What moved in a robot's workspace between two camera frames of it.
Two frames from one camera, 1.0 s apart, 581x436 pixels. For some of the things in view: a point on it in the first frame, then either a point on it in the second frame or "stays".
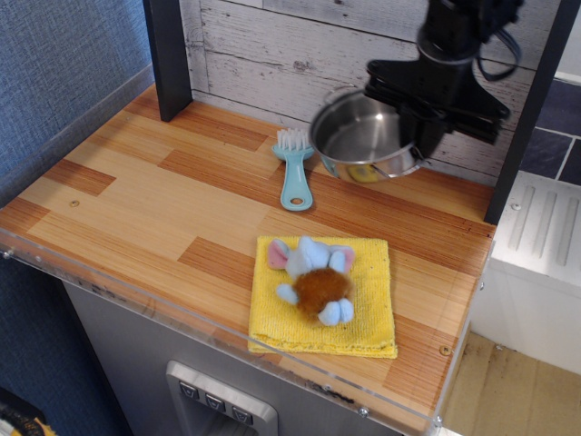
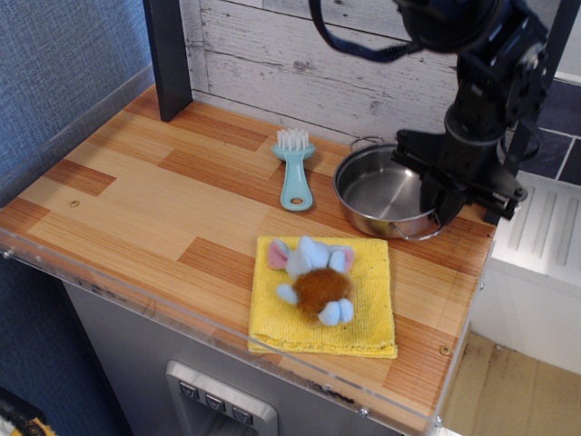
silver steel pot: (361, 140) -> (379, 196)
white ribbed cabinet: (530, 299) stays
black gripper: (455, 92) -> (481, 170)
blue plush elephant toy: (320, 285) stays
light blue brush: (294, 145) stays
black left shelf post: (171, 64) stays
